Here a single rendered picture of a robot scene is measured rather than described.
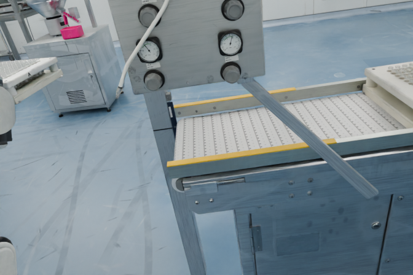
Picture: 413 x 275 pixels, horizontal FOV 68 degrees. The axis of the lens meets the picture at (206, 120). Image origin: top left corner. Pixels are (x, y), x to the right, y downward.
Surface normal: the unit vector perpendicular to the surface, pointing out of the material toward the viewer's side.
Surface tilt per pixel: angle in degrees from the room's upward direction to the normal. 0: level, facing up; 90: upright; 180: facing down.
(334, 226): 90
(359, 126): 0
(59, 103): 90
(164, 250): 0
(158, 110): 90
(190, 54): 90
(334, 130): 0
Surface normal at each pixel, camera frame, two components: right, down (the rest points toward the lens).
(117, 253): -0.15, -0.87
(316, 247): 0.04, 0.47
